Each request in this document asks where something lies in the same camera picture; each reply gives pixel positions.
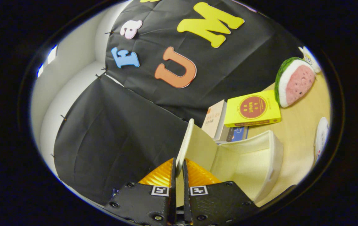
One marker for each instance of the ceiling light panel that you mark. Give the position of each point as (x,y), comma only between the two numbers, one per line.
(51,56)

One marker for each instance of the yellow book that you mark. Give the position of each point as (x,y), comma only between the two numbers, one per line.
(252,108)

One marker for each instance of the white plush toy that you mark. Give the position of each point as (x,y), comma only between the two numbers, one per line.
(311,58)

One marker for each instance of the black backdrop cloth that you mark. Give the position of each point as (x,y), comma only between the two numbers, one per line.
(119,125)

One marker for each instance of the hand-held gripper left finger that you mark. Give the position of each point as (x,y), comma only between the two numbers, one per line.
(147,204)

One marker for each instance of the white canvas shoe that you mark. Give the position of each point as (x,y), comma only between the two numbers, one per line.
(321,138)

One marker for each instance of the cream storage box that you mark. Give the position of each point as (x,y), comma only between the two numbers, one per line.
(254,163)

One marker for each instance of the beige book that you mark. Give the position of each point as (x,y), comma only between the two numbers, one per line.
(214,119)

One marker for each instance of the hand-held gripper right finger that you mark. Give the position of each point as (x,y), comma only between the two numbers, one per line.
(213,204)

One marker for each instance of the blue book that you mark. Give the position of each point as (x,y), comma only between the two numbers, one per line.
(238,134)

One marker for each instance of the watermelon slice plush toy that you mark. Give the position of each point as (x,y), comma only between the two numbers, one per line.
(296,83)

